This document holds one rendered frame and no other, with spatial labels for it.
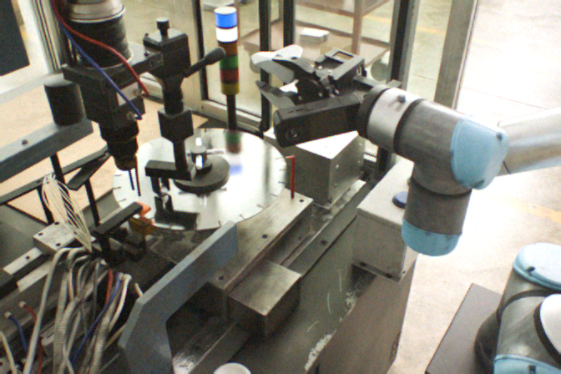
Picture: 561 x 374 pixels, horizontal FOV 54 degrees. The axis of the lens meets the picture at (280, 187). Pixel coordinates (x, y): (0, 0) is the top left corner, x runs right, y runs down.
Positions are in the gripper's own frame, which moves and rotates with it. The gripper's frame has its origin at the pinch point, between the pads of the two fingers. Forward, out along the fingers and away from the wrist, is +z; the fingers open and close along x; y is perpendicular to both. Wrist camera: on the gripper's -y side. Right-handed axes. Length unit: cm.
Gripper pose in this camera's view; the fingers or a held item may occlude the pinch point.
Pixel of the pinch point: (257, 74)
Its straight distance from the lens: 80.4
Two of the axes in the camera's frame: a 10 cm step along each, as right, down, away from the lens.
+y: 6.7, -5.7, 4.8
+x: -1.1, -7.1, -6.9
